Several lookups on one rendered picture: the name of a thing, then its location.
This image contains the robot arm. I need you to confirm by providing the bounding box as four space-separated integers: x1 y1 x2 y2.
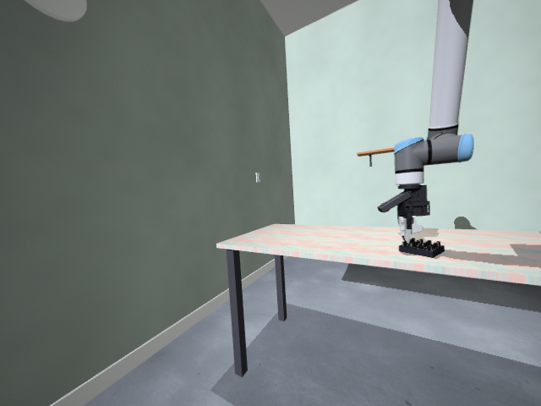
394 0 474 186

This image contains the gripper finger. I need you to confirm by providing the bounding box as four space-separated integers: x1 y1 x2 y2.
397 213 406 242
403 207 423 244

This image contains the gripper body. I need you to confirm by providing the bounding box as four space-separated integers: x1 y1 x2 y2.
397 184 430 217

